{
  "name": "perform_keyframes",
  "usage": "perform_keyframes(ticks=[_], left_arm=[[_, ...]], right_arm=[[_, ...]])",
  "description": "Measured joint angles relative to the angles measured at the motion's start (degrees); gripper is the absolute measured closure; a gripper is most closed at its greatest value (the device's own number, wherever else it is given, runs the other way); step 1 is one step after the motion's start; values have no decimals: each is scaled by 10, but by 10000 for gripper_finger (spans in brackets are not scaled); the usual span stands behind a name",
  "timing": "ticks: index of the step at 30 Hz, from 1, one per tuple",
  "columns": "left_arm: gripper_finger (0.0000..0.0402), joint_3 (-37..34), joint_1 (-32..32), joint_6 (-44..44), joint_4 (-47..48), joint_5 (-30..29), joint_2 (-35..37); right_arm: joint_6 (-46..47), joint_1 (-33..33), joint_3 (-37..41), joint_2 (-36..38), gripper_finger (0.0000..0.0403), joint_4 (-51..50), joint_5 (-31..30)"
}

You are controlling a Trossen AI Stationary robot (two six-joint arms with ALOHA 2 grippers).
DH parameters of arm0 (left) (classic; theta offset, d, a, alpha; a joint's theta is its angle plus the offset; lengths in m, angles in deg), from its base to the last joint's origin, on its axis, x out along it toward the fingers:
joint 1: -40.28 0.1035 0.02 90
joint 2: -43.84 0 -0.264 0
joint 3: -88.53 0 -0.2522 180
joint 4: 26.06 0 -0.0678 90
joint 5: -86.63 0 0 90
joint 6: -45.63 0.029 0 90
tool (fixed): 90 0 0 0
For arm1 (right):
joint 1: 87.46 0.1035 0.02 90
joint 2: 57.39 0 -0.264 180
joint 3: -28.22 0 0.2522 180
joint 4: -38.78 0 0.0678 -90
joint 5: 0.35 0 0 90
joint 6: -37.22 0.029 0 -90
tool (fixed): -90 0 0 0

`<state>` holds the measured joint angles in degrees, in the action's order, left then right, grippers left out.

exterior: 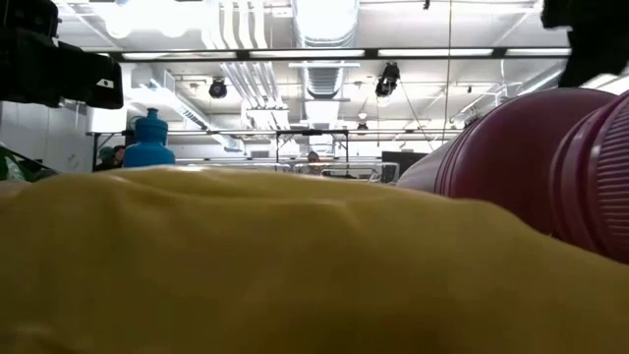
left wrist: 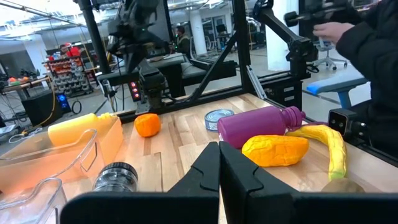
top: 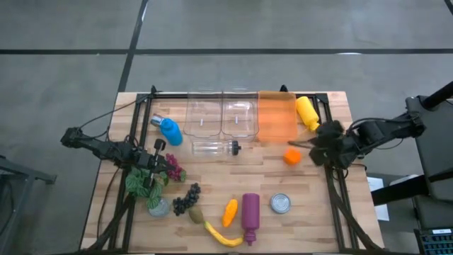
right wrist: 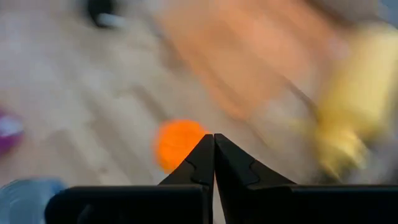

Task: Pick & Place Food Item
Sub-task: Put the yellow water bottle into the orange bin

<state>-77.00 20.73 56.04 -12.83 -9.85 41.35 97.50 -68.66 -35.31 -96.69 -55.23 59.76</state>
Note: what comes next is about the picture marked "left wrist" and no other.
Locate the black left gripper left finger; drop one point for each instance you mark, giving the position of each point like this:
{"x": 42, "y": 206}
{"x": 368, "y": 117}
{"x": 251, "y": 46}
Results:
{"x": 186, "y": 205}

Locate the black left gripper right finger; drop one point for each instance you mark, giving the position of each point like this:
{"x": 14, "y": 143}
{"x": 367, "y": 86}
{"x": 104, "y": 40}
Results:
{"x": 264, "y": 205}

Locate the clear bottle black cap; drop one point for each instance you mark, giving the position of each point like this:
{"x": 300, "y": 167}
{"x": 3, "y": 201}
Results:
{"x": 116, "y": 179}

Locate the purple plastic bottle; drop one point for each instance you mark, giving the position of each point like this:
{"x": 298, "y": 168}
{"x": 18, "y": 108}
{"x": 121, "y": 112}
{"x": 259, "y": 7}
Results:
{"x": 252, "y": 127}

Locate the yellow plastic bottle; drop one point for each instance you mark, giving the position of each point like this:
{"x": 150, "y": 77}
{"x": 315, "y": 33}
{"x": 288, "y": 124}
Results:
{"x": 71, "y": 129}

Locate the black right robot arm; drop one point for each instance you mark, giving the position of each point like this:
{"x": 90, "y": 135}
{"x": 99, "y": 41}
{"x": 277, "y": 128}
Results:
{"x": 152, "y": 84}

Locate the black work table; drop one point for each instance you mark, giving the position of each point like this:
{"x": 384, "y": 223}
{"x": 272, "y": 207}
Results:
{"x": 161, "y": 67}

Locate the black box red lights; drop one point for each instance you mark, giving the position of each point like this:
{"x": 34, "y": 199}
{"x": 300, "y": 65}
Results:
{"x": 135, "y": 90}

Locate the person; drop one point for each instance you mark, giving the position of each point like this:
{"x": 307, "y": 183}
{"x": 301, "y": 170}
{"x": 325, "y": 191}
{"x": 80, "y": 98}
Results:
{"x": 73, "y": 51}
{"x": 376, "y": 62}
{"x": 182, "y": 40}

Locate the orange toy mango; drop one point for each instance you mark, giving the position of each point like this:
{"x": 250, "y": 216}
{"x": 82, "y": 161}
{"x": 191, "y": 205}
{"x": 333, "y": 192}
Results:
{"x": 275, "y": 151}

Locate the shelf rack with items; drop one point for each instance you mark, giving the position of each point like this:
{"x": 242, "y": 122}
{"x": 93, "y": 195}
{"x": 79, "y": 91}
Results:
{"x": 68, "y": 74}

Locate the orange toy fruit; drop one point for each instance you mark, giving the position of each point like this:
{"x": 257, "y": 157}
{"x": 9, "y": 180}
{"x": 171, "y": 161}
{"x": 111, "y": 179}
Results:
{"x": 147, "y": 125}

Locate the yellow toy banana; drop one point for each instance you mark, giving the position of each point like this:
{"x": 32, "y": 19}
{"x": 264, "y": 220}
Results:
{"x": 337, "y": 149}

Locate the silver tin can white label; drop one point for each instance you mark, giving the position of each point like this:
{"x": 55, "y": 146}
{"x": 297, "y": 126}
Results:
{"x": 217, "y": 118}

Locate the orange translucent plastic bin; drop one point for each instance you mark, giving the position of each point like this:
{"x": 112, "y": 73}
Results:
{"x": 113, "y": 140}

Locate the black computer tower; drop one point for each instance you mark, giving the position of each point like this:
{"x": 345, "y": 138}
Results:
{"x": 40, "y": 107}

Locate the blue padded bench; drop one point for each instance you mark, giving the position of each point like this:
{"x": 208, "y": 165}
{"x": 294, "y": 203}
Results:
{"x": 339, "y": 85}

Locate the white office chair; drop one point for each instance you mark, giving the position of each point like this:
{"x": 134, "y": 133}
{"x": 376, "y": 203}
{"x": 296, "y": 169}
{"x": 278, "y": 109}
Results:
{"x": 329, "y": 56}

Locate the person's hand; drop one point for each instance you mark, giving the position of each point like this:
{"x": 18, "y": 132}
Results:
{"x": 331, "y": 31}

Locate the small black camera box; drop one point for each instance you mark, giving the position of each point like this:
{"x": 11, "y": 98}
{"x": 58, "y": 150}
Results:
{"x": 340, "y": 122}

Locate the black table frame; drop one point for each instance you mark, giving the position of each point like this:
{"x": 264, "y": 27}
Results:
{"x": 241, "y": 46}

